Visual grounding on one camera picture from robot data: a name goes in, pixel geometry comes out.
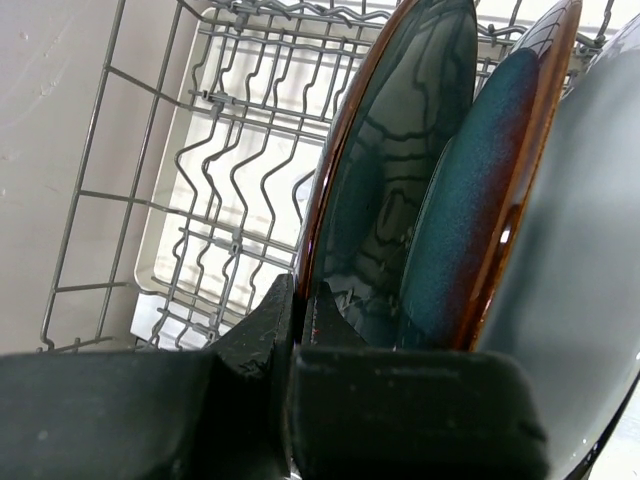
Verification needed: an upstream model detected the grey wire dish rack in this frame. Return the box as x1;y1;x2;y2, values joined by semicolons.
40;1;606;353

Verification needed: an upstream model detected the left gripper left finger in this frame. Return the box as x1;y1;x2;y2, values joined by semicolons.
1;274;294;479

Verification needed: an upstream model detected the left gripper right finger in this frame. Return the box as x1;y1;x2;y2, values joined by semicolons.
292;284;549;479

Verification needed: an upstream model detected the red teal floral plate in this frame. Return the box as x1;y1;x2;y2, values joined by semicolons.
476;20;639;479

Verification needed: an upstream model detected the dark blue plate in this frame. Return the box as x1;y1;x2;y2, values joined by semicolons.
295;1;477;347
396;1;582;350

